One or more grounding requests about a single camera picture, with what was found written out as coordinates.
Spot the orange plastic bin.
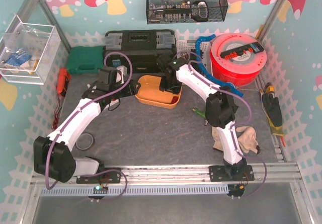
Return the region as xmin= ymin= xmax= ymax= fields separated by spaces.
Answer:
xmin=135 ymin=75 xmax=182 ymax=109

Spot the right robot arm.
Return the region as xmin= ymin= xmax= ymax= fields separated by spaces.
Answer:
xmin=156 ymin=54 xmax=247 ymax=177

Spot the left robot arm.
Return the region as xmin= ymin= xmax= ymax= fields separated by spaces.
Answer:
xmin=33 ymin=66 xmax=138 ymax=183

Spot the white perforated basket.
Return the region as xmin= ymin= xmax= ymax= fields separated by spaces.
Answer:
xmin=176 ymin=40 xmax=212 ymax=73

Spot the black toolbox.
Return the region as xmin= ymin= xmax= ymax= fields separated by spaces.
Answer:
xmin=102 ymin=29 xmax=177 ymax=73

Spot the green tool case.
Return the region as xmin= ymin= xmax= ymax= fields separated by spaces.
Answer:
xmin=66 ymin=46 xmax=104 ymax=75

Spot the orange multimeter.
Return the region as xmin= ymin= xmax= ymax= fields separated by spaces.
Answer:
xmin=56 ymin=67 xmax=71 ymax=98

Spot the brown tape roll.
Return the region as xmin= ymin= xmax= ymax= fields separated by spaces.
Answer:
xmin=75 ymin=133 xmax=95 ymax=151

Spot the orange filament spool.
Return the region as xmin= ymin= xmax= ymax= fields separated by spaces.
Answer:
xmin=209 ymin=33 xmax=267 ymax=87

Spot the black terminal strip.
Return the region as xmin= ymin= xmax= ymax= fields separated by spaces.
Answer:
xmin=220 ymin=42 xmax=264 ymax=60

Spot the beige work glove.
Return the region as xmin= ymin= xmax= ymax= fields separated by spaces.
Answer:
xmin=212 ymin=126 xmax=261 ymax=154

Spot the black yellow work glove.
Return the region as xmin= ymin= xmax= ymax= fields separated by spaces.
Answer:
xmin=262 ymin=93 xmax=285 ymax=136

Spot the clear acrylic box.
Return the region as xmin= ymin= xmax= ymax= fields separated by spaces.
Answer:
xmin=1 ymin=15 xmax=61 ymax=85

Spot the blue white glove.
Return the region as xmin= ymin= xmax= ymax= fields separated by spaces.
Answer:
xmin=5 ymin=48 xmax=32 ymax=68

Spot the green handled tool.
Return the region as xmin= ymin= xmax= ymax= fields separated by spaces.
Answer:
xmin=193 ymin=108 xmax=206 ymax=119

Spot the blue corrugated hose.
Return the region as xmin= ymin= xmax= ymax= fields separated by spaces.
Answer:
xmin=195 ymin=34 xmax=244 ymax=98

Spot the black wire mesh basket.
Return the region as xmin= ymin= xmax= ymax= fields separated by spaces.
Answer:
xmin=146 ymin=0 xmax=228 ymax=24

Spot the aluminium front rail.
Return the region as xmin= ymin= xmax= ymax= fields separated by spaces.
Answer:
xmin=31 ymin=162 xmax=301 ymax=184

